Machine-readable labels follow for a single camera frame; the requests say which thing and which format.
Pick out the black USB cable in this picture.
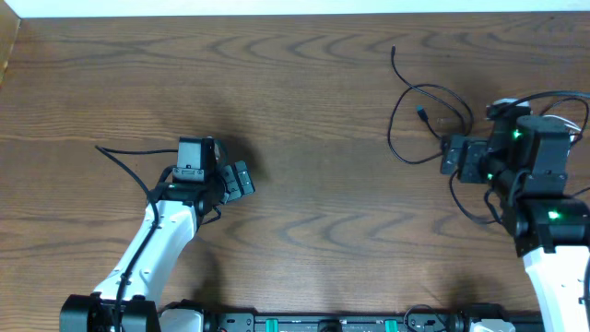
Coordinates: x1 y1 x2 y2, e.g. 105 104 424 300
386 44 476 166
447 97 590 227

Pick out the white USB cable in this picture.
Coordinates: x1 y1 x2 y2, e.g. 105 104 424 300
552 114 583 142

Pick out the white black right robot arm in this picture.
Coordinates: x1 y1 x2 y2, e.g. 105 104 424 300
441 115 589 331

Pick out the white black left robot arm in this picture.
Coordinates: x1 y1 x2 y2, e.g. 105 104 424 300
59 136 255 331

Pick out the black left camera cable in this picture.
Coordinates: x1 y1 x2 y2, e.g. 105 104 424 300
94 145 181 332

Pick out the black camera cable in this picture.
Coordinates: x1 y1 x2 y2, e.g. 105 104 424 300
94 145 181 332
497 89 590 116

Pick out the black right camera cable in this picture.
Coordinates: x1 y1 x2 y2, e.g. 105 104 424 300
497 89 590 116

